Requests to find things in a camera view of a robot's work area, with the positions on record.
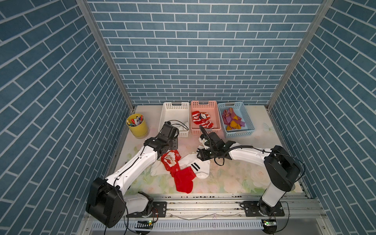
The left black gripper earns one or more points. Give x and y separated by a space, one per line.
175 139

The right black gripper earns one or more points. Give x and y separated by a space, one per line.
202 152

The red white striped sock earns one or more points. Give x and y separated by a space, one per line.
206 123

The purple striped sock front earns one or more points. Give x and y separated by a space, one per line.
231 120

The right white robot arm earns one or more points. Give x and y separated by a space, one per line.
283 170

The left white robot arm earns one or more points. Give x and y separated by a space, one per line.
107 201

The white plastic basket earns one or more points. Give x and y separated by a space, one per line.
179 114

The pink plastic basket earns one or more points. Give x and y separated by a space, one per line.
212 109

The blue plastic basket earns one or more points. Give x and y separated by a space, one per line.
240 109

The red santa sock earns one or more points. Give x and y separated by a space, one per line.
183 178

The yellow pen cup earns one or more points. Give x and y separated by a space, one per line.
137 125

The aluminium front rail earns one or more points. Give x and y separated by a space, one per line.
236 214

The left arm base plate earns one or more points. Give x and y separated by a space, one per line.
152 209

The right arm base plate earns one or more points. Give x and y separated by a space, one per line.
261 209

